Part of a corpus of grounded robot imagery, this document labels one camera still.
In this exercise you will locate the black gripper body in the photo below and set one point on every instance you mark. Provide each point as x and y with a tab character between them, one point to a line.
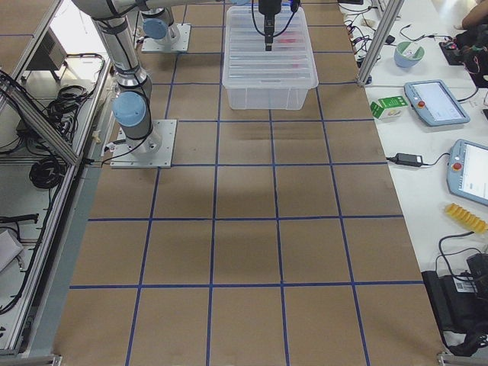
268	8

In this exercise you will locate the black power adapter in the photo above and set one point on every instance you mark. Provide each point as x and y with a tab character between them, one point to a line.
409	159

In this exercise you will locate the teach pendant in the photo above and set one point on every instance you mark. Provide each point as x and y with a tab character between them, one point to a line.
467	171
434	103

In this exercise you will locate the green white carton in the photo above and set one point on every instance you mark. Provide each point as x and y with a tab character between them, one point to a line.
388	107

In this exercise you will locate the green bowl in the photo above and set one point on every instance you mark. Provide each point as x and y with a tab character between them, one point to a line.
407	54

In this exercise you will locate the far teach pendant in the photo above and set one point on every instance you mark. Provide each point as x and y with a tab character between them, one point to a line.
434	103

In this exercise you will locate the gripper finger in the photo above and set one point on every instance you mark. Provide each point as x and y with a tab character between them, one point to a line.
269	30

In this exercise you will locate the near teach pendant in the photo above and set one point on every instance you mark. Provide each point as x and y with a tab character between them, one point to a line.
467	171

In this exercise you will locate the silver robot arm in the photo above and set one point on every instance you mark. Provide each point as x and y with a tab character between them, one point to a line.
98	10
159	25

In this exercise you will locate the aluminium frame post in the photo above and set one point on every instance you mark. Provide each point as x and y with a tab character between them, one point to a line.
379	38

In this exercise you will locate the clear plastic storage box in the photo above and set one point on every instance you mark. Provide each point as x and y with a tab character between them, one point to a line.
266	98

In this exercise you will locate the yellow toy piece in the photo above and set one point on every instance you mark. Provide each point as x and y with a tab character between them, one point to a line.
465	218

